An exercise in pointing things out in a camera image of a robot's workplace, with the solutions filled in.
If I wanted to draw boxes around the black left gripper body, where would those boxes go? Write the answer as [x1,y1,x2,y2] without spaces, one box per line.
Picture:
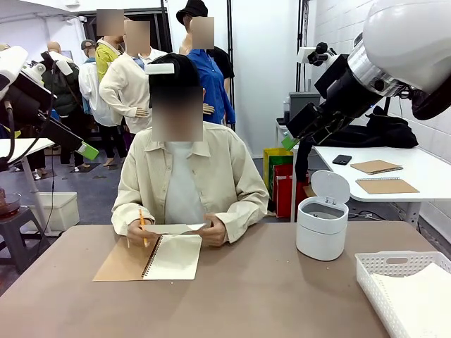
[0,73,58,127]

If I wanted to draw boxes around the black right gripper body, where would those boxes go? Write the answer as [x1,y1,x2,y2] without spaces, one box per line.
[314,54,385,120]

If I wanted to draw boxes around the orange pencil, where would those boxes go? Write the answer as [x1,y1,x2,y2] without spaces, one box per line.
[138,208,149,248]

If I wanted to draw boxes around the white paper sheet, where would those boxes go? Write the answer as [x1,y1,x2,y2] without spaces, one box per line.
[142,222,209,236]
[371,262,451,338]

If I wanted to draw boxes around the person's left forearm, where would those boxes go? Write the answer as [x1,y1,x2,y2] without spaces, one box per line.
[214,200,271,244]

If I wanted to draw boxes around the person's right forearm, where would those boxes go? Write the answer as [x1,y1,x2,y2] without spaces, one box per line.
[111,202,154,236]

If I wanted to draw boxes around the person's right hand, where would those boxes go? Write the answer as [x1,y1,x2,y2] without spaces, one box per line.
[126,218,156,248]

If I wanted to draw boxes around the person's left hand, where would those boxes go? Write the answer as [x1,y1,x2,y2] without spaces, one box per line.
[197,215,228,247]

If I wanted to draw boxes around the grey plastic box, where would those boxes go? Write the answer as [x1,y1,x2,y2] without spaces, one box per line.
[288,92,320,113]

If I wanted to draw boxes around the green shopping bag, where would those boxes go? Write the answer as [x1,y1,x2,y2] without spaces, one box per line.
[269,154,294,191]

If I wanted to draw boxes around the white desk with leg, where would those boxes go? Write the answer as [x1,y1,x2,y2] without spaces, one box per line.
[0,137,56,235]

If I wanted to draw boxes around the yellow shopping bag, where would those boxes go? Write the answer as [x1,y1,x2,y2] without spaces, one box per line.
[263,147,294,198]

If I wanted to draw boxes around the black garment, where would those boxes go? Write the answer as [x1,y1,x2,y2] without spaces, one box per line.
[294,105,419,184]

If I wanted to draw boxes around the closed kraft cover notebook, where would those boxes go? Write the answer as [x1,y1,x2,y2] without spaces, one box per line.
[350,159,404,175]

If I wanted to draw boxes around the white storage box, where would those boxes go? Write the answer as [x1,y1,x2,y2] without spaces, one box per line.
[26,192,80,232]

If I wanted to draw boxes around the red shopping bag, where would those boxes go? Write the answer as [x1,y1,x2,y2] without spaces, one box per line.
[273,163,311,218]

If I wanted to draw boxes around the mannequin cream cardigan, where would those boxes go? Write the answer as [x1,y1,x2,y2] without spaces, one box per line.
[99,20,169,134]

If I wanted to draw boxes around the black backdrop stand pole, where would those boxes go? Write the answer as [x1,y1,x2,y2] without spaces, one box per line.
[226,0,236,137]
[297,0,311,93]

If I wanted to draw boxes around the kraft spiral bound notebook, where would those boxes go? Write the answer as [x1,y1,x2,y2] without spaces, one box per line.
[355,177,420,195]

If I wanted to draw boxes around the mannequin yellow shirt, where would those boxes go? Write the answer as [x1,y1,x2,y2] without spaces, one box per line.
[94,10,125,84]

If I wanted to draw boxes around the glass bowl brown contents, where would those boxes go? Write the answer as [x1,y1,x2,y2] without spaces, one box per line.
[0,188,22,218]

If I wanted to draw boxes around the seated person cream jacket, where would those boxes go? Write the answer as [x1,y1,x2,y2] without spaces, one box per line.
[111,52,271,247]

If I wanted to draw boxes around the mannequin blue shirt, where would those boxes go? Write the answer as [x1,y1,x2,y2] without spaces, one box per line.
[178,15,236,126]

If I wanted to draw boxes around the mannequin black t-shirt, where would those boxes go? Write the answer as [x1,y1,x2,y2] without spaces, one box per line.
[207,45,235,98]

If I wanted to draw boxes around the grey plastic stool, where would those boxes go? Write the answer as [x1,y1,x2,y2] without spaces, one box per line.
[0,206,50,274]

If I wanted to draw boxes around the white rounded-corner table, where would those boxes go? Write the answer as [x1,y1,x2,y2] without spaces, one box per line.
[311,146,451,230]

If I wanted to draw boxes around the white lidded trash bin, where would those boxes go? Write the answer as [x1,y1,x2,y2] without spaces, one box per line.
[295,170,351,262]

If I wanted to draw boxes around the black baseball cap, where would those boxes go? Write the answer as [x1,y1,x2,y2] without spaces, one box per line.
[147,52,202,89]

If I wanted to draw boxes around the white perforated plastic basket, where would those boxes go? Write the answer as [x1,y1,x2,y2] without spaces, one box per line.
[354,250,451,338]

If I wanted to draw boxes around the black bucket hat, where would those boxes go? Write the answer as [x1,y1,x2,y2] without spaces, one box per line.
[175,0,209,25]

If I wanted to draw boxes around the open spiral notebook kraft cover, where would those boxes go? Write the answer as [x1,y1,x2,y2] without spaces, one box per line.
[92,234,203,282]

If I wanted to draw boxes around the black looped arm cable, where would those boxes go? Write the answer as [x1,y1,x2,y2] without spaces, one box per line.
[0,100,17,170]

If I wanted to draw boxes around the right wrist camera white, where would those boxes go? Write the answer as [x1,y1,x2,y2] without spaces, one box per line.
[297,41,338,67]

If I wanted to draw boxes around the thin black hanging cable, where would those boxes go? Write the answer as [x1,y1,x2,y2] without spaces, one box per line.
[33,59,58,254]

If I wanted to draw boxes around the thick black cable sleeve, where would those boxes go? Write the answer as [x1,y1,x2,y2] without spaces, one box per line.
[397,86,451,121]

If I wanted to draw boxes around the black floor cable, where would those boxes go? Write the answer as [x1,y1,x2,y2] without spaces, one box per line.
[348,210,385,221]

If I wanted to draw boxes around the white head-mounted camera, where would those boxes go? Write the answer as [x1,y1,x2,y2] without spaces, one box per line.
[144,63,175,75]

